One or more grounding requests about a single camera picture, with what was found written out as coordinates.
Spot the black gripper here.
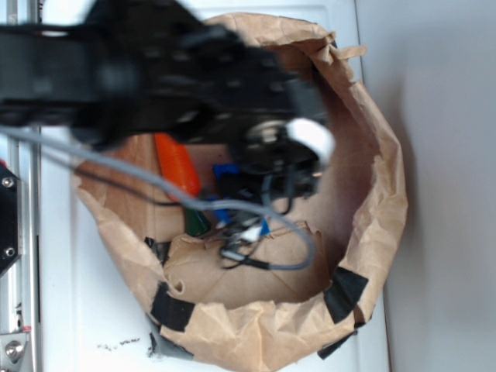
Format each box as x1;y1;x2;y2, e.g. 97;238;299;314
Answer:
216;47;334;202

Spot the blue sponge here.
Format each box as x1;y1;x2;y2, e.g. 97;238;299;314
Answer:
208;164;270;241

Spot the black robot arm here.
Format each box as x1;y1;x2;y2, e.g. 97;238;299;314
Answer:
1;1;332;198

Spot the orange toy carrot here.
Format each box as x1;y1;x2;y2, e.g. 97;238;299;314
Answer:
153;133;212;237

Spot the brown paper bag bin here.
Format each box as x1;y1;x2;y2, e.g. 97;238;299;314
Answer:
73;12;408;371

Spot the thin black cable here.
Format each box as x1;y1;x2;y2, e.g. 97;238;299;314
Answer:
38;153;187;207

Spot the grey cable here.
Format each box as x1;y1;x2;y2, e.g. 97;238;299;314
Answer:
0;127;318;272

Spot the aluminium frame rail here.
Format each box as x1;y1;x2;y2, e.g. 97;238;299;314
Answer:
5;0;42;372

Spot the black metal bracket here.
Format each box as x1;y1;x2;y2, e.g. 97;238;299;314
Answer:
0;160;20;277

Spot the silver corner bracket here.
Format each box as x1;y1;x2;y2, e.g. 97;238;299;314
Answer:
1;332;29;372

